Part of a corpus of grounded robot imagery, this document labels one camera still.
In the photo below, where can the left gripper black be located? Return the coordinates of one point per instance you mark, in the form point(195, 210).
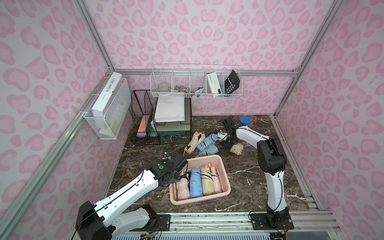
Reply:
point(181, 163)

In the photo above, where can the cream umbrella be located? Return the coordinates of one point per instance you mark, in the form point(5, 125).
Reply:
point(237, 148)
point(196, 140)

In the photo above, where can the blue umbrella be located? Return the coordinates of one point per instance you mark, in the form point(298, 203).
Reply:
point(211, 139)
point(196, 186)

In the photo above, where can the pink plastic storage box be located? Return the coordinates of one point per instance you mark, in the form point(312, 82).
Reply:
point(217, 162)

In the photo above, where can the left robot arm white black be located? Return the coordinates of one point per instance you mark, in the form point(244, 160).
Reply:
point(107, 218)

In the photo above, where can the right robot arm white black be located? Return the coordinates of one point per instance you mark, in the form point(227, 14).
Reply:
point(272, 161)

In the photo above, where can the mint green folded umbrella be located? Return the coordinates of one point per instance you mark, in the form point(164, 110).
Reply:
point(211, 150)

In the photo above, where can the small white box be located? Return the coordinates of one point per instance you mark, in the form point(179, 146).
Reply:
point(213, 83)

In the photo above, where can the long white box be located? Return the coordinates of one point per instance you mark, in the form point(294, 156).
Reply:
point(107, 95)

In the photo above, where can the blue lid pencil jar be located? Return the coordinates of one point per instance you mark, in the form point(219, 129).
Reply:
point(245, 120)

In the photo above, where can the green document tray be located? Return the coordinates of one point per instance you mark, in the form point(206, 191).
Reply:
point(170, 129)

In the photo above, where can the black calculator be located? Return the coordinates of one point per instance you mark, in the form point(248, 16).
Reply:
point(231, 84)

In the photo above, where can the white paper stack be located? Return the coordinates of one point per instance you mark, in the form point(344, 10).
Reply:
point(170, 109)

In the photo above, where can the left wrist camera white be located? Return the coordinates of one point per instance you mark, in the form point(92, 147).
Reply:
point(166, 157)

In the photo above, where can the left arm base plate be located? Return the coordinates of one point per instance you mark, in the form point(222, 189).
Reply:
point(160, 221)

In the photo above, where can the black wire file rack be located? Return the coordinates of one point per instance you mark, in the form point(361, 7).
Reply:
point(143, 107)

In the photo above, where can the white wire wall basket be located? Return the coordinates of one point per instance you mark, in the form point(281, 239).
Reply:
point(190, 80)

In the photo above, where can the white wire side basket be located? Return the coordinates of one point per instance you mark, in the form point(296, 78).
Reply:
point(109, 126)

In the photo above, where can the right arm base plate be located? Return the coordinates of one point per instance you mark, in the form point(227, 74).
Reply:
point(260, 222)

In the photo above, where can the aluminium front rail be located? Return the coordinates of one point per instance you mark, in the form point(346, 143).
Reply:
point(238, 222)

